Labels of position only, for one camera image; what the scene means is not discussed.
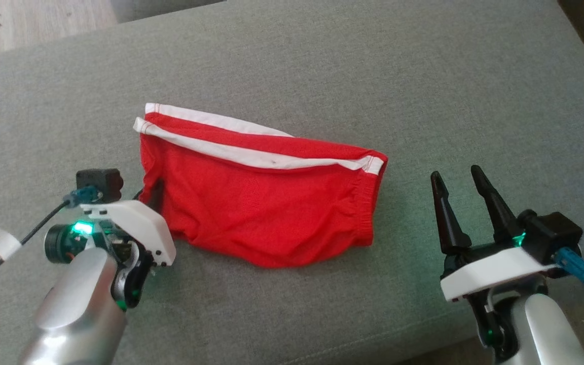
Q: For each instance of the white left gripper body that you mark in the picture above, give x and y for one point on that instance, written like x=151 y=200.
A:
x=140 y=228

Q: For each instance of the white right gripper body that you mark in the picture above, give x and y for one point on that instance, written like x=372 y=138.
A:
x=495 y=268

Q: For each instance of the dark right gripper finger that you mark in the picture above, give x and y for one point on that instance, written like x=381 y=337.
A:
x=497 y=213
x=449 y=223

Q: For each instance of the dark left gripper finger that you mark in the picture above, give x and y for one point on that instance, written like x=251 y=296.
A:
x=156 y=195

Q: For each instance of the red shorts with white stripes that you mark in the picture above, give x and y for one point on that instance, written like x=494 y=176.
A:
x=261 y=203

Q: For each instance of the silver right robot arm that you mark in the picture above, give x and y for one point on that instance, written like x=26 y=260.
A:
x=550 y=334

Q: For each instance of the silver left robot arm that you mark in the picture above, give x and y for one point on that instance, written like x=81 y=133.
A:
x=74 y=314

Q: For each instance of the large grey sofa seat cushion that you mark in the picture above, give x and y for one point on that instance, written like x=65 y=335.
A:
x=292 y=66

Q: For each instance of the small grey sofa cushion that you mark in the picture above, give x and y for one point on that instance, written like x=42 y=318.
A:
x=160 y=7

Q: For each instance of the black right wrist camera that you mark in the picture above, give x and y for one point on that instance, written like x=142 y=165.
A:
x=550 y=233

